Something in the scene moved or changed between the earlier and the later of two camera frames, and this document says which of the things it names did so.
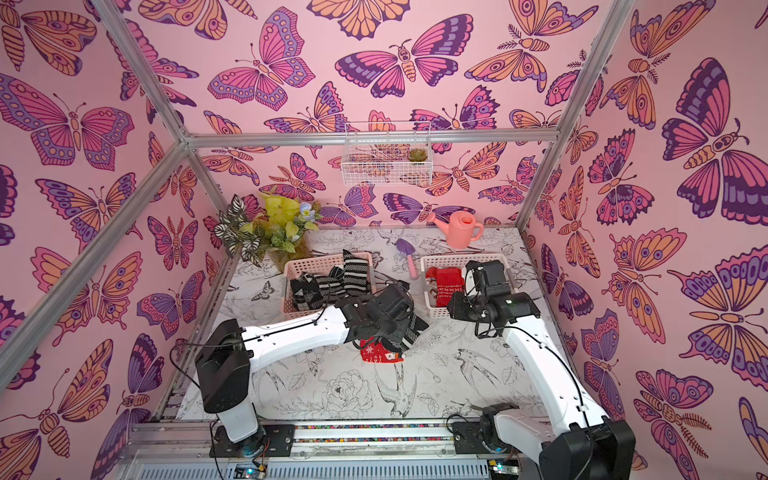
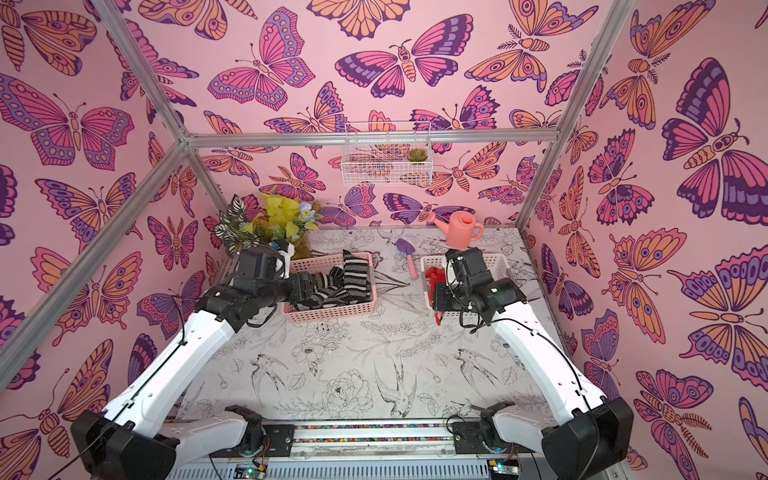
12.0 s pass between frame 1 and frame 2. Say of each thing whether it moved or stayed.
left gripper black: moved
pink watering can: stayed
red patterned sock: moved
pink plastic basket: stayed
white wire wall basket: stayed
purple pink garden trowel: stayed
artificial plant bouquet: stayed
